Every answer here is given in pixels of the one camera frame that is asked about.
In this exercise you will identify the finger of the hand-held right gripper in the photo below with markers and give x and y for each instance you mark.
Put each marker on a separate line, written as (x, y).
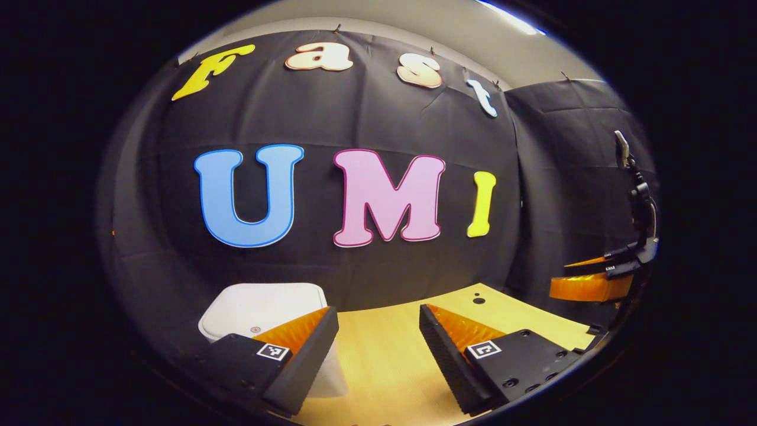
(615, 265)
(591, 288)

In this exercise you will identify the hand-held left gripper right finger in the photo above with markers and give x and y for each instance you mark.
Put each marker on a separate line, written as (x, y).
(449, 361)

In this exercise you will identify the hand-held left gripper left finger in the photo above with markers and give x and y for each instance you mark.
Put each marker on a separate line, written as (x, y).
(307, 358)

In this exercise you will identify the white desktop garbage bin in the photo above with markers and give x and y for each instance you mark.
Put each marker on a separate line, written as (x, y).
(260, 307)

